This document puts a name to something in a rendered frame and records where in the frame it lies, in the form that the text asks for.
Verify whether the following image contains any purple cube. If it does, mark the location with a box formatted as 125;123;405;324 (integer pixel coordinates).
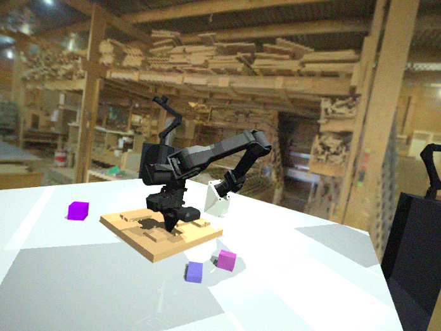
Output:
67;202;89;221

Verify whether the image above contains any pink cube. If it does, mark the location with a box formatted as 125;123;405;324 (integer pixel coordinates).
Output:
217;250;237;272

